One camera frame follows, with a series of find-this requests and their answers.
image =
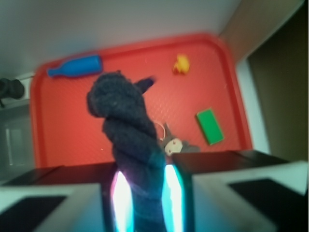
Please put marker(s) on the red plastic tray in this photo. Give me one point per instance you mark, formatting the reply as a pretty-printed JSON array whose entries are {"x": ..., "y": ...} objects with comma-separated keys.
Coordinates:
[{"x": 64, "y": 133}]

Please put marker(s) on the yellow rubber duck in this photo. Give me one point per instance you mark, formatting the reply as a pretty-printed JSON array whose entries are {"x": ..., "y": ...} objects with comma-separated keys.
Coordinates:
[{"x": 181, "y": 65}]

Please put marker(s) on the blue plastic bottle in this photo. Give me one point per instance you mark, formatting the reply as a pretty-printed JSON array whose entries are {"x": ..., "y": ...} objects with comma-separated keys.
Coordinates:
[{"x": 78, "y": 67}]

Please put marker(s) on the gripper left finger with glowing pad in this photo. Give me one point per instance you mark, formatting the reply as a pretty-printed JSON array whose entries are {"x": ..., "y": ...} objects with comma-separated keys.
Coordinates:
[{"x": 86, "y": 198}]

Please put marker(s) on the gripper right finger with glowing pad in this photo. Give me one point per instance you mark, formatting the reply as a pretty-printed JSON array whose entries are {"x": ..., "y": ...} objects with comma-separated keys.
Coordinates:
[{"x": 235, "y": 191}]

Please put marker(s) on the metal sink basin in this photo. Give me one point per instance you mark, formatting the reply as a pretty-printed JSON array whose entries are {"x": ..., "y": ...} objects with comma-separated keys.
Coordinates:
[{"x": 16, "y": 146}]

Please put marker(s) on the green rectangular block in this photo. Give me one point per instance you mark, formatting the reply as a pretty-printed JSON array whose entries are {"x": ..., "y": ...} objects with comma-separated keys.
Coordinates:
[{"x": 210, "y": 126}]

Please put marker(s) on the grey plush donkey keychain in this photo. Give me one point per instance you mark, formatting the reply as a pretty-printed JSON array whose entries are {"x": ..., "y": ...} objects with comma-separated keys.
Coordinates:
[{"x": 172, "y": 144}]

